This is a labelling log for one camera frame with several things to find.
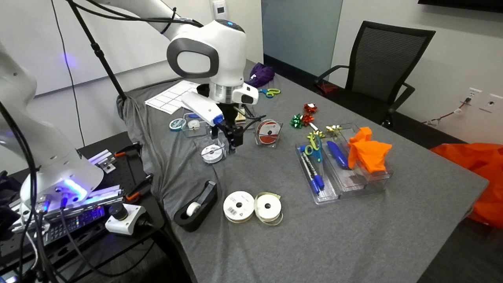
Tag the blue marker in tray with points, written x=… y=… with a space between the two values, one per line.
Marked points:
x=337 y=155

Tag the clear organizer tray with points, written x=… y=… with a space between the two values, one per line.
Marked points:
x=196 y=125

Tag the orange bag on floor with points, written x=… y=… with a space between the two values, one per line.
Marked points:
x=487 y=161

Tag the green scissors near umbrella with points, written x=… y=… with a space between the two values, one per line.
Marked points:
x=271 y=94

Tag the teal tape roll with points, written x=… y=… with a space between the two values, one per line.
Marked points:
x=177 y=123

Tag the gold gift bow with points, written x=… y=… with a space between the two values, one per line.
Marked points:
x=333 y=131

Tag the whiteboard on wall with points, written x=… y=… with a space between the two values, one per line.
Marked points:
x=48 y=42

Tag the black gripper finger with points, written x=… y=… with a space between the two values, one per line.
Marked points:
x=229 y=142
x=238 y=139

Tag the red white ribbon spool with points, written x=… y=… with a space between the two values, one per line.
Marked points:
x=268 y=133

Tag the clear middle plastic tray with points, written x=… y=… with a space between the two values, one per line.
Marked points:
x=350 y=180

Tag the grey table cloth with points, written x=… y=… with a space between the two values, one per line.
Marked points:
x=386 y=233

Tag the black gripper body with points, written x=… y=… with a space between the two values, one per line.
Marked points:
x=227 y=123

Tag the green gift bow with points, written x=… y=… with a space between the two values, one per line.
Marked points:
x=297 y=122

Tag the wooden block in tray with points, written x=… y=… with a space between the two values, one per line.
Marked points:
x=240 y=117

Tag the black camera tripod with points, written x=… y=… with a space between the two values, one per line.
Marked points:
x=98 y=51

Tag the clear tray with pens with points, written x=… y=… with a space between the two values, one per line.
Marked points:
x=328 y=194

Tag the black mesh office chair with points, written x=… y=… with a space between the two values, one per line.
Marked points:
x=381 y=61

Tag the white label sheet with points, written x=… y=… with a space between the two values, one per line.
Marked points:
x=171 y=100

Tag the green blue scissors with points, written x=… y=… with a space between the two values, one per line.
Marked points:
x=314 y=147

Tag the blue pen in tray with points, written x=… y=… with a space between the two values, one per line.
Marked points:
x=312 y=178

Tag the black tape dispenser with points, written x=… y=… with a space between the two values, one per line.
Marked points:
x=193 y=215

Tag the purple folding umbrella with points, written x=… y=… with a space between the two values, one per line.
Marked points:
x=260 y=76

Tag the orange cloth in tray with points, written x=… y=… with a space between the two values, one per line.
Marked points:
x=367 y=152

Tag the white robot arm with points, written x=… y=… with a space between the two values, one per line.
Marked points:
x=213 y=53

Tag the white wall thermostat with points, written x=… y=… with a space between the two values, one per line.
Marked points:
x=221 y=10

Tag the gold ribbon spool right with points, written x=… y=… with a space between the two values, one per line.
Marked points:
x=268 y=208

